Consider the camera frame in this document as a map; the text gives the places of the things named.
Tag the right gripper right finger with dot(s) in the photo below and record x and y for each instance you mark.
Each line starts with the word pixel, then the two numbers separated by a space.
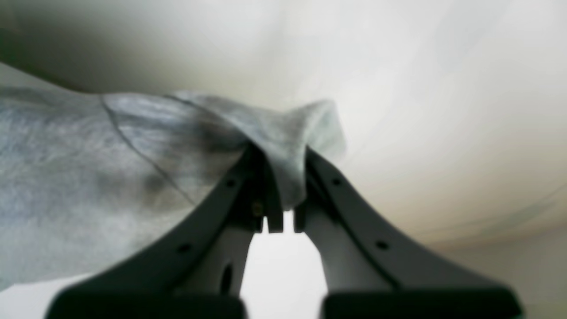
pixel 374 271

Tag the grey T-shirt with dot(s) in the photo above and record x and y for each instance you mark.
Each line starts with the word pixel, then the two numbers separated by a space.
pixel 89 179

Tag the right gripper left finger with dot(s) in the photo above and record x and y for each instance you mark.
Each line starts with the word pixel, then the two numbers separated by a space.
pixel 195 271

